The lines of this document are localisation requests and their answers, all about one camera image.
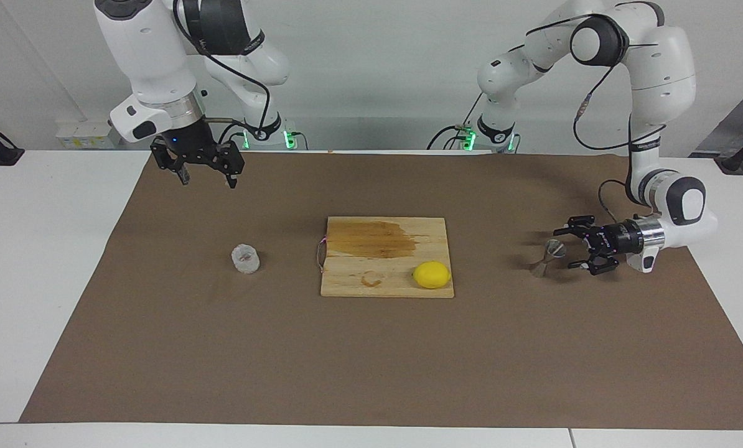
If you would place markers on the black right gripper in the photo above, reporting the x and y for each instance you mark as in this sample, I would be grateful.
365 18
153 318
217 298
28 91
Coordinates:
194 143

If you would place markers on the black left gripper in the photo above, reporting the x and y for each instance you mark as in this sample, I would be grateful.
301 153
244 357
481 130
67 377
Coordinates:
617 238

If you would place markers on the steel double jigger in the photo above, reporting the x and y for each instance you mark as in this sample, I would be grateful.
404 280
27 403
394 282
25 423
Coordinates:
555 249

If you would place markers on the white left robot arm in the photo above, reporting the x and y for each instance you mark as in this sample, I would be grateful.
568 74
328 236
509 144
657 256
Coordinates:
664 56

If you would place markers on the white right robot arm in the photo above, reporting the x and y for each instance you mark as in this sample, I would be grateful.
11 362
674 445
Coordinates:
147 50

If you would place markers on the yellow lemon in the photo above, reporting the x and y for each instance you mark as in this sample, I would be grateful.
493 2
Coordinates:
432 275

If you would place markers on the wooden cutting board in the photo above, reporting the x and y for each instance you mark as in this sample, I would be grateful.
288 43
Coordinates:
346 277

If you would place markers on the brown paper table mat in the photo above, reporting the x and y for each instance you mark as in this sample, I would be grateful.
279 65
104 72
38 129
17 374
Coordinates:
222 348

